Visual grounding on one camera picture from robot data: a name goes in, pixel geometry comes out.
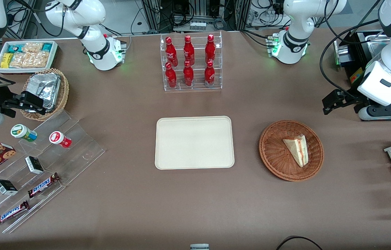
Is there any triangle sandwich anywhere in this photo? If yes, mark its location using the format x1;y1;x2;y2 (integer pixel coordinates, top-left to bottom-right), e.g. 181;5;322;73
283;135;309;168

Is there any light tan wicker basket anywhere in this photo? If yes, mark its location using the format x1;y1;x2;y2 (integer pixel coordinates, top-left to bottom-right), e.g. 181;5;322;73
20;68;69;121

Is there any brown wicker basket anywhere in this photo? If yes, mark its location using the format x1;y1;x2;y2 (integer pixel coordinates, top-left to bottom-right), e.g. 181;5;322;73
259;120;324;182

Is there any cream plastic tray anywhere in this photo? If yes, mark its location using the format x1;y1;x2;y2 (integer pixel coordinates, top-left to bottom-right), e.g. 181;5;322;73
155;116;235;170

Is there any silver foil package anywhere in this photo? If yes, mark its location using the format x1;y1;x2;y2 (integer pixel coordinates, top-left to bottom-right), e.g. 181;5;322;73
26;73;61;112

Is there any green label white cup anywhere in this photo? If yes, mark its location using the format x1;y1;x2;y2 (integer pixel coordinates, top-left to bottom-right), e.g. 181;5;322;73
11;124;38;142

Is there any yellow snack packet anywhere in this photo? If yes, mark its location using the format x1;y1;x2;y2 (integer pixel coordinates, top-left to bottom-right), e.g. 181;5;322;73
0;53;14;69

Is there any steel food pan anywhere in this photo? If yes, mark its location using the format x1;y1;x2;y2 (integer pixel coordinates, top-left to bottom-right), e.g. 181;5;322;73
367;33;386;53

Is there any clear cracker snack bag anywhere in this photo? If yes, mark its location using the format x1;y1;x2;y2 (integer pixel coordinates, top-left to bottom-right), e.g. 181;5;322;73
23;42;44;53
29;51;49;68
10;53;31;68

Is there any black food warmer appliance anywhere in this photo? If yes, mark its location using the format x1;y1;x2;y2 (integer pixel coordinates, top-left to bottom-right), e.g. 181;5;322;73
333;30;386;86

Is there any red label white cup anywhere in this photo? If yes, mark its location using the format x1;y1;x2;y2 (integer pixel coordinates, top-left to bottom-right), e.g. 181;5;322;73
49;131;72;149

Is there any white rectangular snack bin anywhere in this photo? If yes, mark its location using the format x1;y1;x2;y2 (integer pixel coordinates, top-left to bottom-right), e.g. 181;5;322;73
0;41;59;74

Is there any small black box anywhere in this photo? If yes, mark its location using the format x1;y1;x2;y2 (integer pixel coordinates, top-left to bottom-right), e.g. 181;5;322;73
25;156;44;175
0;179;19;195

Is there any clear acrylic step stand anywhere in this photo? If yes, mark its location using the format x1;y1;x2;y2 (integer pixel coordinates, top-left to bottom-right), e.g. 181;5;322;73
0;110;107;234

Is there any snickers chocolate bar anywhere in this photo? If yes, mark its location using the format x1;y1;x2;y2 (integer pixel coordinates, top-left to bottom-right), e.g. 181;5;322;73
28;173;60;198
0;200;30;227

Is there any grey base connector box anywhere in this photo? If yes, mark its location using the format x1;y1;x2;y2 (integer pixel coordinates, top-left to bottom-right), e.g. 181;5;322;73
111;37;127;64
265;34;280;58

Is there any red cola bottle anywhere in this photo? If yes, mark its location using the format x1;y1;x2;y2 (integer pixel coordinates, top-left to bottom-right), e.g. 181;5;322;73
183;61;194;87
165;62;177;88
165;37;179;66
184;35;195;65
205;34;216;64
204;60;215;86

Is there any clear acrylic bottle rack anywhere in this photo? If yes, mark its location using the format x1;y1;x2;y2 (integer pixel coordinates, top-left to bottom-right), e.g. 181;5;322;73
160;31;223;92

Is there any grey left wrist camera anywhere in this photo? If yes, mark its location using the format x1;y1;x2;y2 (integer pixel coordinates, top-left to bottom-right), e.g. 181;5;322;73
358;103;391;122

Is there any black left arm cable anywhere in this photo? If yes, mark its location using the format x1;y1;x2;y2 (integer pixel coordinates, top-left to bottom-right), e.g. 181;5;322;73
320;19;383;103

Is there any aluminium frame post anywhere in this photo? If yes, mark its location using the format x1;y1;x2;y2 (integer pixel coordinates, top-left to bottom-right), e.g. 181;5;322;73
142;0;159;32
236;0;251;31

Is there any black cable at table edge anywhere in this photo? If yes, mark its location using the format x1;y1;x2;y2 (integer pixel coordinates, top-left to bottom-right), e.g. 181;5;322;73
276;236;323;250

